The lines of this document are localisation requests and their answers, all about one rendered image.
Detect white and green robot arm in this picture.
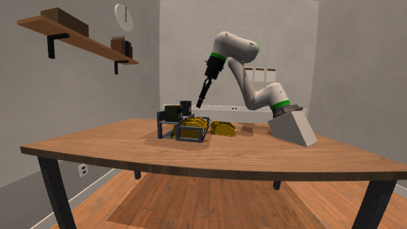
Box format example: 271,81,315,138
205,31,303,118

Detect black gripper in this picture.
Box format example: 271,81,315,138
196,67,219,108

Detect grey metal shelf rack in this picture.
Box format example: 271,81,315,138
157,111,211,143

